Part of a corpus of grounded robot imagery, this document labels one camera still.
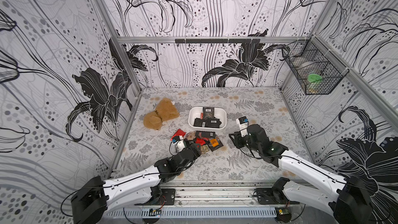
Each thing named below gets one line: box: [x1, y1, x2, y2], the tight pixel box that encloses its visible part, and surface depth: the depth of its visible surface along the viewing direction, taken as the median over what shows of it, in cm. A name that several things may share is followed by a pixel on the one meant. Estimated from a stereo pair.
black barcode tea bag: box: [202, 106, 215, 120], surface depth 102 cm
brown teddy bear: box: [143, 98, 180, 131], surface depth 97 cm
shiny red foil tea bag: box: [169, 128, 187, 142], surface depth 97 cm
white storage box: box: [188, 106, 227, 130], surface depth 102 cm
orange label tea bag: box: [207, 136, 224, 152], surface depth 90 cm
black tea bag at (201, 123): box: [193, 117, 209, 128], surface depth 100 cm
